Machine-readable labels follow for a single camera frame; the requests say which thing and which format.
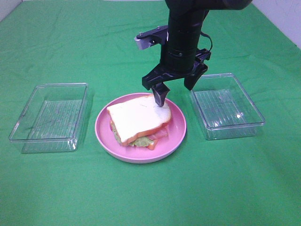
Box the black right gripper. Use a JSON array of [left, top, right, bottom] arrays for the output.
[[142, 44, 211, 107]]

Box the left clear plastic tray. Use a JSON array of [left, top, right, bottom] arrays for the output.
[[8, 83, 88, 153]]

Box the toy bread slice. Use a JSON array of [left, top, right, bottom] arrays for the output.
[[110, 120, 158, 150], [107, 95, 172, 146]]

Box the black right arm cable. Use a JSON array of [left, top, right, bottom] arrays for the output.
[[199, 32, 214, 54]]

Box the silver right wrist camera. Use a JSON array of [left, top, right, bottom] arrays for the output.
[[134, 25, 168, 50]]

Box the clear plastic tray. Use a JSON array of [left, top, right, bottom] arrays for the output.
[[190, 73, 265, 140], [8, 83, 88, 153]]

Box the pink round plate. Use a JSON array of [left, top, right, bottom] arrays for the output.
[[95, 93, 187, 163]]

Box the toy bacon strip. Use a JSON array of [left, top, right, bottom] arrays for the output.
[[147, 127, 168, 140]]

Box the green lettuce leaf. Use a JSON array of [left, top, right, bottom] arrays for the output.
[[110, 122, 155, 147]]

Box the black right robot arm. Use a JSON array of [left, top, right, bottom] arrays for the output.
[[135, 0, 251, 107]]

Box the right clear plastic tray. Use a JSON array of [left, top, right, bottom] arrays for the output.
[[190, 73, 265, 140]]

